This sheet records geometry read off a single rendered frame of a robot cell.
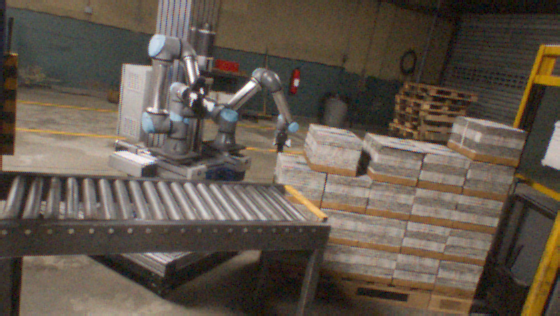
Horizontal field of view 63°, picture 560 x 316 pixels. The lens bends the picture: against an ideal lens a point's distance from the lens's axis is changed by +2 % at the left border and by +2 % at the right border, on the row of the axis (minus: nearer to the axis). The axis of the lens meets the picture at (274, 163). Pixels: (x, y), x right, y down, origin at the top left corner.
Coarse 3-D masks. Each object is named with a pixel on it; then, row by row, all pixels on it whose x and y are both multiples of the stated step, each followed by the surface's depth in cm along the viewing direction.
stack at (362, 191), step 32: (288, 160) 294; (288, 192) 280; (320, 192) 281; (352, 192) 284; (384, 192) 285; (416, 192) 286; (448, 192) 288; (352, 224) 288; (384, 224) 290; (416, 224) 291; (288, 256) 292; (352, 256) 295; (384, 256) 296; (416, 256) 298; (288, 288) 298; (352, 288) 301; (384, 288) 302; (416, 288) 309
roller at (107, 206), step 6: (102, 180) 205; (108, 180) 208; (102, 186) 198; (108, 186) 200; (102, 192) 192; (108, 192) 192; (102, 198) 187; (108, 198) 186; (102, 204) 182; (108, 204) 180; (102, 210) 177; (108, 210) 175; (114, 210) 178; (102, 216) 173; (108, 216) 170; (114, 216) 172
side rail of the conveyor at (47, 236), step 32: (0, 224) 150; (32, 224) 153; (64, 224) 157; (96, 224) 162; (128, 224) 166; (160, 224) 171; (192, 224) 176; (224, 224) 182; (256, 224) 188; (288, 224) 194; (320, 224) 201; (0, 256) 152; (32, 256) 156
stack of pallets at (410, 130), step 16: (400, 96) 910; (416, 96) 887; (432, 96) 861; (448, 96) 878; (400, 112) 919; (416, 112) 907; (432, 112) 914; (448, 112) 896; (464, 112) 918; (416, 128) 909
